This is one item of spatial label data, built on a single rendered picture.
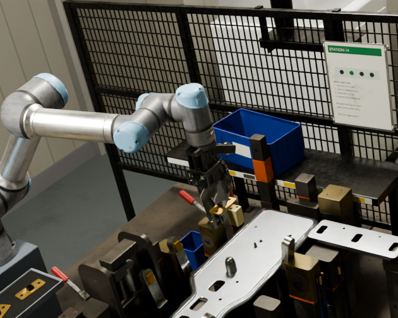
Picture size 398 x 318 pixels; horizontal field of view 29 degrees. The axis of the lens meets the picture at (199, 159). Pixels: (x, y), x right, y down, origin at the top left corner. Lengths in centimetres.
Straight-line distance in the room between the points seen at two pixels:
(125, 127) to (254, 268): 67
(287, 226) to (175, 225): 79
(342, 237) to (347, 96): 51
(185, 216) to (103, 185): 195
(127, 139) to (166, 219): 134
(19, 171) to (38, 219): 254
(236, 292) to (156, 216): 107
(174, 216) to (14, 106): 127
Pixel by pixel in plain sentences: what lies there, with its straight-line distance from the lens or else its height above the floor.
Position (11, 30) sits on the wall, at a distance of 494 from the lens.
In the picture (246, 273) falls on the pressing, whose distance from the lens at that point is 226.
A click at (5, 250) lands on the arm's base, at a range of 244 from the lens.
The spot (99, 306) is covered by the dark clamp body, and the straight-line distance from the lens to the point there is 216.
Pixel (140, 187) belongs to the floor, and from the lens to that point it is 490.
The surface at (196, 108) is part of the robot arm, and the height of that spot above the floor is 158.
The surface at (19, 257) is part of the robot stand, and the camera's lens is 246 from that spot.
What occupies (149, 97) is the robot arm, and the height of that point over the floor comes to 160.
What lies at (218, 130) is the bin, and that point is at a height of 115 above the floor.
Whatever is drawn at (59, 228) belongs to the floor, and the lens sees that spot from 474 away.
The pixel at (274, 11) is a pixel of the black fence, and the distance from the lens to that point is 261.
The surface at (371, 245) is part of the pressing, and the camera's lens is 230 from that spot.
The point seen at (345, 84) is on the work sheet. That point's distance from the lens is 257.
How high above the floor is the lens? 236
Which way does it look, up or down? 28 degrees down
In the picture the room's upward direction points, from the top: 13 degrees counter-clockwise
